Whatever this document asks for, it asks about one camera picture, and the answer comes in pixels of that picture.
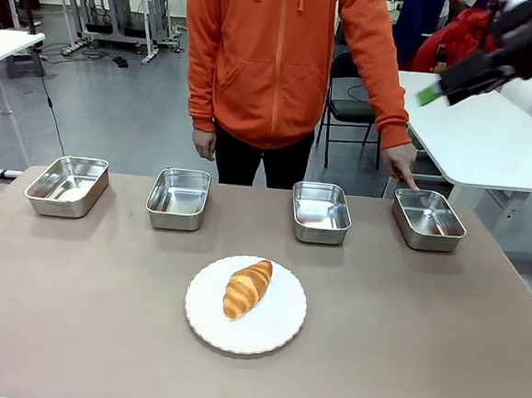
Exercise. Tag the white scalloped plate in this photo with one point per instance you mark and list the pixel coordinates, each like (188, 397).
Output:
(275, 319)

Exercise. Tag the person's left hand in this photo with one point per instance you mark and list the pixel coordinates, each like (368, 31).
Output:
(400, 162)

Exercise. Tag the person in orange hoodie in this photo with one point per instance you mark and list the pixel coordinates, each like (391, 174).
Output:
(277, 61)

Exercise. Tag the black folding chair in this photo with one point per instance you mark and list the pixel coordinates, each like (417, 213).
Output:
(349, 109)

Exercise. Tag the white desk with metal legs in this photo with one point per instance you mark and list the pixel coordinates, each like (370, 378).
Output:
(1, 49)

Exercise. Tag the person's right hand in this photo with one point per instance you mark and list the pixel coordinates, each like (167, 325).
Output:
(204, 145)

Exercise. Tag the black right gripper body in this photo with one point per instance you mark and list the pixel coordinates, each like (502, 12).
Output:
(498, 56)

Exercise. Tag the red jacket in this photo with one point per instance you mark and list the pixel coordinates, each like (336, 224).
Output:
(453, 41)

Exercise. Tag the rectangular steel container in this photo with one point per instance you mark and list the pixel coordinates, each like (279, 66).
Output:
(66, 186)
(428, 219)
(178, 198)
(320, 212)

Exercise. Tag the golden brown croissant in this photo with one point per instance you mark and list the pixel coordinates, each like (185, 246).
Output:
(246, 288)

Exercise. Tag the white side table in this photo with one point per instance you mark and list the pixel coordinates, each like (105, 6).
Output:
(492, 134)

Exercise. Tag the white power strip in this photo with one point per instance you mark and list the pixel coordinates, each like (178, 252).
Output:
(3, 172)

